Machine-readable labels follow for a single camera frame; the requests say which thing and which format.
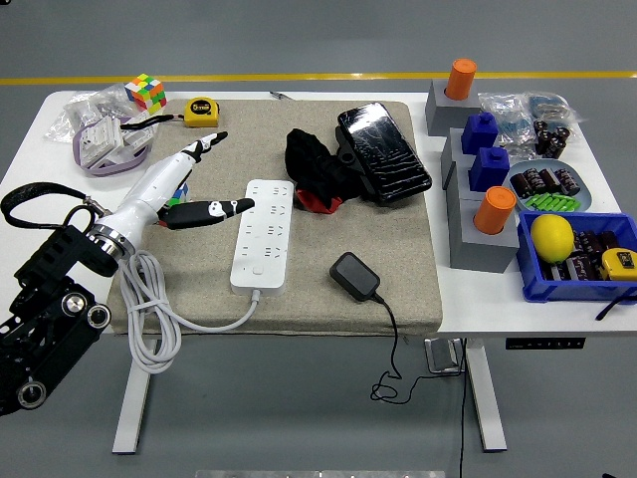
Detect black phone holder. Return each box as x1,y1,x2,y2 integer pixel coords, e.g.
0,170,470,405
333,126,379,200

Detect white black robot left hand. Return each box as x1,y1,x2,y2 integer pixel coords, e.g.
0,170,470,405
102,130,257,246

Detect black plug with cord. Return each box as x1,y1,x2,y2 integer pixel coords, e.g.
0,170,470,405
329,252,469,404

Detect red cloth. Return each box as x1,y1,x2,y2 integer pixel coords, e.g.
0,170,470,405
297,188,344,214

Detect grey-brown fabric mat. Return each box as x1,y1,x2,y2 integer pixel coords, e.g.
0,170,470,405
107,99,444,338

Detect clear plastic bag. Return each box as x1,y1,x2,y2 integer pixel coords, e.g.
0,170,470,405
44,84,150,145

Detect black cloth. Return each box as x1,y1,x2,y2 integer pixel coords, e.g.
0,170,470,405
284,127,369,204

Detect black smartphone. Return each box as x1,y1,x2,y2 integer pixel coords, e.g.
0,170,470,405
336,102,433,205

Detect green plastic pieces pile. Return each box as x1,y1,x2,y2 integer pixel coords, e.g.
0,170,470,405
525,192,582,211

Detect blue square block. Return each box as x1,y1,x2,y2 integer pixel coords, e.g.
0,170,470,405
461,112,500,155
469,146,512,193

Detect black table control panel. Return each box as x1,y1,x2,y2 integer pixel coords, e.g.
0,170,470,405
506,337,587,351

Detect grey square block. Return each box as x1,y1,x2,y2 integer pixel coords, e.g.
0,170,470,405
441,159,487,200
425,79,483,136
447,196,522,274
440,127,482,170

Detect silver metal bracket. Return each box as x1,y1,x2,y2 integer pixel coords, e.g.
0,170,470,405
424,338,467,373

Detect orange cylinder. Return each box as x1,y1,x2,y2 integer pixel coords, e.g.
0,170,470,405
444,58,478,101
473,186,518,235

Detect white power strip cable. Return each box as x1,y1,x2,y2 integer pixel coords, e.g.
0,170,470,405
118,251,263,373

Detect blue plastic bin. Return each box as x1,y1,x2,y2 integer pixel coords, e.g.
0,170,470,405
516,211,637,304

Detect clear bag with blue parts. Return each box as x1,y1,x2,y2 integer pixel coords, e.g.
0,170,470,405
525,91,586,123
478,92,536,145

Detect multicolour puzzle cube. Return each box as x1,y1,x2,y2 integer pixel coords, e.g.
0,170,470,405
167,181,193,207
123,73,168,115

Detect light blue plate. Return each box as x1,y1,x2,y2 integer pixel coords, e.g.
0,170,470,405
502,159,593,213

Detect white power strip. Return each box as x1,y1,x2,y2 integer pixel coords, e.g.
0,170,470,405
229,178,296,299

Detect white table leg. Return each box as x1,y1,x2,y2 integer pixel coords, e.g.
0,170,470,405
465,343,509,453
111,343,153,455

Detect yellow tape measure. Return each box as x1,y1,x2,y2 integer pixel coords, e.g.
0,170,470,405
118,97,221,131
595,247,637,322

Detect white plastic socket parts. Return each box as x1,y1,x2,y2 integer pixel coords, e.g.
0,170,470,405
79,117,153,168

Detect purple plastic tray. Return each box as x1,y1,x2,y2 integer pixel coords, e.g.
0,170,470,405
73,115,153,178

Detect yellow lemon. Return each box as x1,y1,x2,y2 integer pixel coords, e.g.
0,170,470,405
530,213,576,264

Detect thin black hanging cable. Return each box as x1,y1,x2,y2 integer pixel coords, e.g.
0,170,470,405
456,343,472,478

